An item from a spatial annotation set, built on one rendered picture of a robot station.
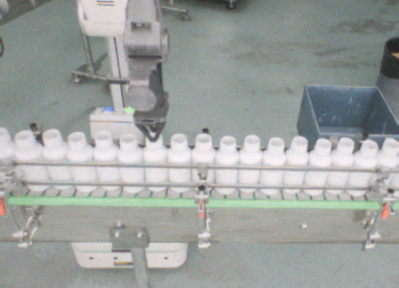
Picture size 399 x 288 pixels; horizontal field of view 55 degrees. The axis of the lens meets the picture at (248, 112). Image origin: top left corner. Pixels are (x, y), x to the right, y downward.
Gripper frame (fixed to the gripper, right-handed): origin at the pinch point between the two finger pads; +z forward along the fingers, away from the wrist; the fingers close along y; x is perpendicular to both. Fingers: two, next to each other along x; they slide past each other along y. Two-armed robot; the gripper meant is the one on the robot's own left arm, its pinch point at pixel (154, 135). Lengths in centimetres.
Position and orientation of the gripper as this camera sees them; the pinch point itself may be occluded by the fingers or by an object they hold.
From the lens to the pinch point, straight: 93.9
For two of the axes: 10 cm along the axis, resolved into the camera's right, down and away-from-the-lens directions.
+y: -0.5, -6.1, 7.9
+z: -0.8, 7.9, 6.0
